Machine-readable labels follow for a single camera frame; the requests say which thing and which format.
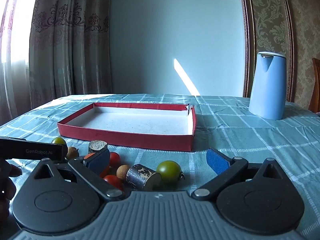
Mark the green tomato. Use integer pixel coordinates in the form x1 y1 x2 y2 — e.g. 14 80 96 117
51 137 67 147
156 160 185 182

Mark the blue kettle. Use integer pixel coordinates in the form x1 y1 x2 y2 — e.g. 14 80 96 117
248 51 286 120

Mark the brown longan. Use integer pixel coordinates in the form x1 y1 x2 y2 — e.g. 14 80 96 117
116 164 131 180
65 146 80 160

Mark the person's left hand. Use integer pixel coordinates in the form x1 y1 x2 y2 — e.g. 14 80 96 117
0 158 23 222

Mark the red cardboard box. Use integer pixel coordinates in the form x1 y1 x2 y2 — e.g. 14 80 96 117
57 102 197 152

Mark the patterned brown curtain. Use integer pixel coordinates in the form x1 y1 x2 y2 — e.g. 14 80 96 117
27 0 112 108

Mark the sheer white curtain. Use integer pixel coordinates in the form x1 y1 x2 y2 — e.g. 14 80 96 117
0 0 42 127

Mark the teal checked tablecloth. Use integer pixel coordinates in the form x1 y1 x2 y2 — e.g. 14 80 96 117
0 94 320 230

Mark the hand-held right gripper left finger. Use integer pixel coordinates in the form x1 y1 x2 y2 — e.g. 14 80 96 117
34 149 123 202

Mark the wooden wall frame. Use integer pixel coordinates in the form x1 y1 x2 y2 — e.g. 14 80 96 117
237 0 298 103

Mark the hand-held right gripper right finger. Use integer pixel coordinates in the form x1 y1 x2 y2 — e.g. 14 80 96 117
191 148 284 201

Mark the wooden chair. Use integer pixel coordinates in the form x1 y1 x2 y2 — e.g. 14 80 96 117
308 57 320 113

